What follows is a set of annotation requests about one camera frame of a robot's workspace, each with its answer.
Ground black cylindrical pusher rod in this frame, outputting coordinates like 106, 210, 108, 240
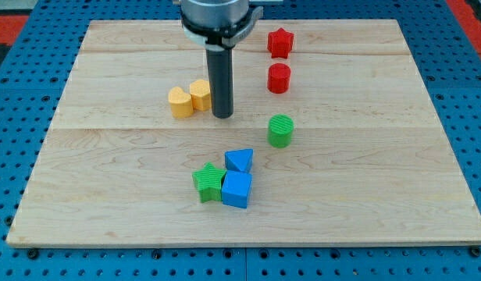
206, 49, 233, 119

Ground yellow pentagon block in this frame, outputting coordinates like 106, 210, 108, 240
189, 79, 212, 111

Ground yellow heart block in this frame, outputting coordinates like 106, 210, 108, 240
168, 87, 194, 119

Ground red cylinder block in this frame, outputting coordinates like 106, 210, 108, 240
267, 63, 291, 94

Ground red star block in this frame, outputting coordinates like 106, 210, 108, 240
267, 27, 294, 59

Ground green cylinder block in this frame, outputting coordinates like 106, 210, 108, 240
267, 114, 294, 148

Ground blue triangle block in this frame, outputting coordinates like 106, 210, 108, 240
224, 148, 254, 173

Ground green star block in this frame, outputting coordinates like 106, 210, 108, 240
192, 162, 226, 203

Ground blue cube block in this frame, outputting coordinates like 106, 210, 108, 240
221, 170, 252, 208

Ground light wooden board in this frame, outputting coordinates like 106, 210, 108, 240
7, 20, 481, 248

